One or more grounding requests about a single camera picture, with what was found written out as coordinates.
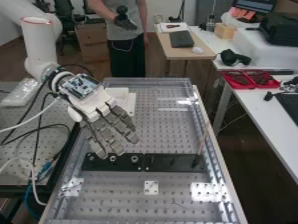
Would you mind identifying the white desk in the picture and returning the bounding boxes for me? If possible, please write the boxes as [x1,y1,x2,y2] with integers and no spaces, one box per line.
[188,25,298,186]

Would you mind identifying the black headset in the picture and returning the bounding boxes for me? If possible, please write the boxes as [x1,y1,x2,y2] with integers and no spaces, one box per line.
[220,48,253,67]

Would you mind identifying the small tan box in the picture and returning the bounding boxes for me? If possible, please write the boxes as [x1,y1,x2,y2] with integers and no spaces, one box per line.
[214,22,237,41]

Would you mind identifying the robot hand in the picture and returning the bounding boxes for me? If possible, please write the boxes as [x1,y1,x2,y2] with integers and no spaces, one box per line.
[59,73,141,161]

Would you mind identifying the black keyboard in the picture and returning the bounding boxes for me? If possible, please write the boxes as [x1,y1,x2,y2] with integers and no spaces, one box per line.
[274,92,298,127]

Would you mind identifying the black cable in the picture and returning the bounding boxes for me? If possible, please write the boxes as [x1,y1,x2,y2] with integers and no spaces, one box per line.
[29,89,57,178]
[0,123,73,147]

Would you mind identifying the black plate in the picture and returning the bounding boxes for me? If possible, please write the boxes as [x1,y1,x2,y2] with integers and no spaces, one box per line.
[81,152,209,174]

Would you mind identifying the black bag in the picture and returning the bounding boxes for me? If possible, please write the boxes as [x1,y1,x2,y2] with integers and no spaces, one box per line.
[258,12,298,48]

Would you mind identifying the clear plastic block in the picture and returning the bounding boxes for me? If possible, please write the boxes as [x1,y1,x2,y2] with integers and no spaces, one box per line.
[0,77,43,108]

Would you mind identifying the wooden desk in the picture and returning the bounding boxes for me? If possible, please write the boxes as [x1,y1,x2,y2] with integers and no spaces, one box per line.
[153,23,220,80]

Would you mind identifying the clear box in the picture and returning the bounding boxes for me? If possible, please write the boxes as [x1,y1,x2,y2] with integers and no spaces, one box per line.
[39,77,250,224]

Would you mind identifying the black mouse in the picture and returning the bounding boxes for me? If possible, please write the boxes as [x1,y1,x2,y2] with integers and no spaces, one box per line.
[263,91,277,102]

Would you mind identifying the black hand controller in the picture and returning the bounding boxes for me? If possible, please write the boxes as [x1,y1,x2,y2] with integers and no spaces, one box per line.
[112,4,140,32]

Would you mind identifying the person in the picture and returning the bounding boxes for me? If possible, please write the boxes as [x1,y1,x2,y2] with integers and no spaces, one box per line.
[85,0,150,79]

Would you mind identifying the red tray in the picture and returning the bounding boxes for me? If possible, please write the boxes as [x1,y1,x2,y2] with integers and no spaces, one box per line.
[221,70,258,91]
[245,69,282,89]

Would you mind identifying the small white square bracket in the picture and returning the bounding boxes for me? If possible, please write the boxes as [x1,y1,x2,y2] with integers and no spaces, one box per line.
[142,180,161,196]

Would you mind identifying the cardboard box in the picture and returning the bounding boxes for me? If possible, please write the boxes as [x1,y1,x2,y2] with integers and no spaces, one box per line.
[73,22,110,63]

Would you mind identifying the metal corner bracket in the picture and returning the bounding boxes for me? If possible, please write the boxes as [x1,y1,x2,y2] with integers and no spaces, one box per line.
[59,177,85,198]

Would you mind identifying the white cable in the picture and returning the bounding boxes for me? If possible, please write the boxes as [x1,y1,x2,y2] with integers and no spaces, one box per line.
[0,156,48,207]
[0,97,63,135]

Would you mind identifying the black office chair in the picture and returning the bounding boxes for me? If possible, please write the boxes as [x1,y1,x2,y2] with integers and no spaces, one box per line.
[33,0,91,56]

